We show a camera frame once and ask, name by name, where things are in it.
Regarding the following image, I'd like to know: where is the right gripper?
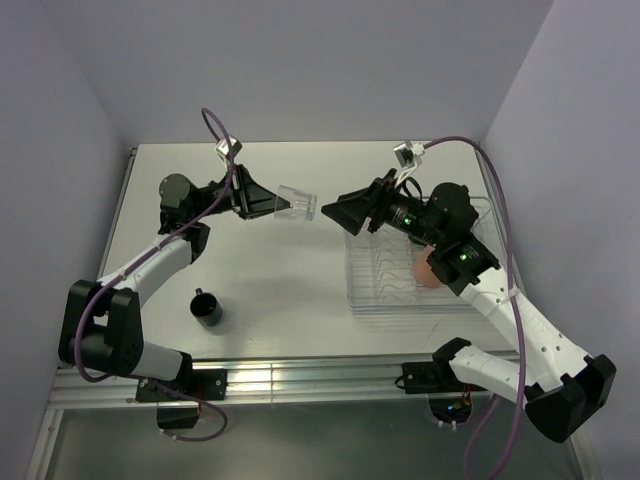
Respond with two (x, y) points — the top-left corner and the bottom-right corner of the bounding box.
(321, 168), (444, 248)

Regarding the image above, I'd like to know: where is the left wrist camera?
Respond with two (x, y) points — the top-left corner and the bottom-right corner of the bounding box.
(215, 136), (243, 164)

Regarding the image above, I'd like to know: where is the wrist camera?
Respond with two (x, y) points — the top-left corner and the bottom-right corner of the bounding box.
(215, 136), (243, 164)
(393, 141), (425, 186)

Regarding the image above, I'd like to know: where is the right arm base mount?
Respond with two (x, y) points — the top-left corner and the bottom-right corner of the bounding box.
(394, 361), (473, 424)

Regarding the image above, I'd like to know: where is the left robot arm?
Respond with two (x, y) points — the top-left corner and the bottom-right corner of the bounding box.
(58, 164), (291, 399)

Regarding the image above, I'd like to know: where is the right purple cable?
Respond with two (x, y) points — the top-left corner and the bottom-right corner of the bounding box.
(422, 134), (526, 479)

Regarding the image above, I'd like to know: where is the clear plastic drip tray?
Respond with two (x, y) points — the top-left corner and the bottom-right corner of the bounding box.
(343, 195), (496, 318)

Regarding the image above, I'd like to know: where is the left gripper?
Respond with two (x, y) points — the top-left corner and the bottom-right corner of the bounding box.
(190, 164), (289, 221)

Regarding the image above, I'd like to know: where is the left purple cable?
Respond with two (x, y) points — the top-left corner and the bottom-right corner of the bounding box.
(74, 108), (239, 444)

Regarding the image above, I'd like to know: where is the white wire dish rack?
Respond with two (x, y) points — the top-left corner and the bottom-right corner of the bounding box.
(344, 197), (494, 307)

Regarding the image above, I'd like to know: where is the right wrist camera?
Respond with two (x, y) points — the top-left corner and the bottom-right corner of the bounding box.
(393, 141), (425, 186)

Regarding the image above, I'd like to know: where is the clear glass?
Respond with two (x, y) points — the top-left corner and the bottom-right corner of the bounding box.
(274, 185), (317, 221)

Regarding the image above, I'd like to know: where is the orange plastic cup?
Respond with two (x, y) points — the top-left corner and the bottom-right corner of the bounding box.
(412, 246), (441, 288)

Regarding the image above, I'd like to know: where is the purple cable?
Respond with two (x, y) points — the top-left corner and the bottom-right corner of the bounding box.
(422, 134), (526, 479)
(74, 108), (239, 444)

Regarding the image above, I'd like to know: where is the aluminium extrusion rail frame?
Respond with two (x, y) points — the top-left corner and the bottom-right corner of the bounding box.
(47, 349), (575, 412)

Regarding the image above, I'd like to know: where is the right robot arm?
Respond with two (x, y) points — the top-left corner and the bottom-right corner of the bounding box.
(321, 171), (617, 443)

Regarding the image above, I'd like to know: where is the small black mug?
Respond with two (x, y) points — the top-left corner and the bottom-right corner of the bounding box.
(189, 288), (224, 327)

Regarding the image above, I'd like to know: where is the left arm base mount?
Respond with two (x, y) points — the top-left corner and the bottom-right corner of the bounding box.
(135, 368), (228, 442)

